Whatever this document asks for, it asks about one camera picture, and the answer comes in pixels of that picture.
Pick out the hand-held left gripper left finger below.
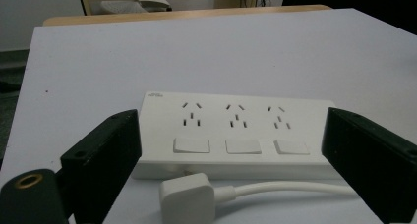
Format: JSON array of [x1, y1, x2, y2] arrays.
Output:
[[60, 108, 143, 224]]

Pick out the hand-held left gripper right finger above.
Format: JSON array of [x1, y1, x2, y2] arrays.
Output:
[[321, 106, 417, 224]]

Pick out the white power strip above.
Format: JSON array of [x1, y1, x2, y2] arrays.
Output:
[[132, 91, 342, 181]]

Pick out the white power plug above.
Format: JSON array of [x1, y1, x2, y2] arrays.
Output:
[[158, 172, 238, 224]]

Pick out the grey white chair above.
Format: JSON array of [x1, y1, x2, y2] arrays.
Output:
[[98, 0, 173, 15]]

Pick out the light wooden table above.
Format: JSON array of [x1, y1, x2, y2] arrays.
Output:
[[42, 4, 332, 28]]

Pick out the white power cable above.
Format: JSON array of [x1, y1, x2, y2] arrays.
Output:
[[229, 180, 359, 199]]

